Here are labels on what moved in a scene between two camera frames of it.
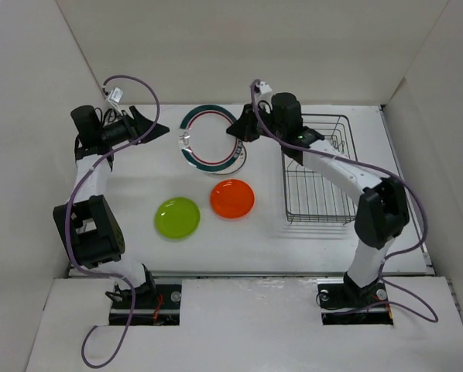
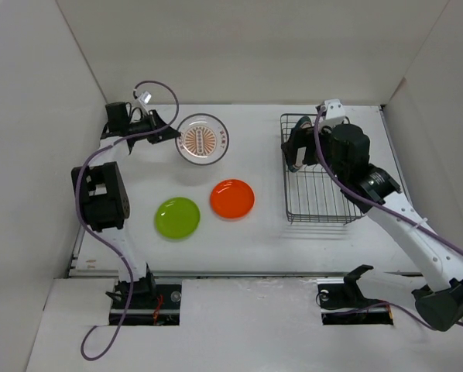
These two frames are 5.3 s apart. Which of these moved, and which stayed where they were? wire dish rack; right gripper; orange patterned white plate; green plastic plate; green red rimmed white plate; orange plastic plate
Moved: orange patterned white plate; green red rimmed white plate; right gripper
Stayed: wire dish rack; orange plastic plate; green plastic plate
